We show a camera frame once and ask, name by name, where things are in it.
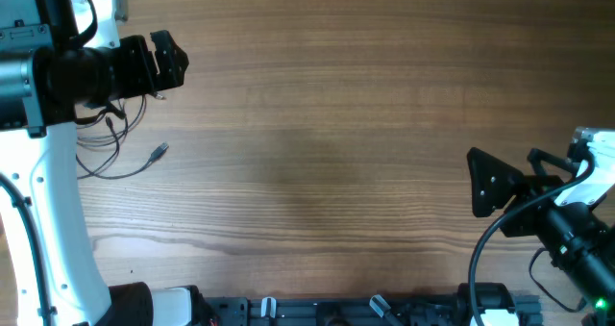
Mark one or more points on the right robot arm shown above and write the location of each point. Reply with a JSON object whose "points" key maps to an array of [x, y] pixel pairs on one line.
{"points": [[578, 243]]}

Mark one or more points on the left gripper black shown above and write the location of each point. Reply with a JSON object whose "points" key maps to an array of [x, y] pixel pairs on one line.
{"points": [[145, 74]]}

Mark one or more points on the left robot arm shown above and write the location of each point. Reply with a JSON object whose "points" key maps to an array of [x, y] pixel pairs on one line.
{"points": [[57, 55]]}

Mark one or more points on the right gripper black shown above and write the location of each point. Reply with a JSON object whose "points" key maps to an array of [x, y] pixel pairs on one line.
{"points": [[508, 180]]}

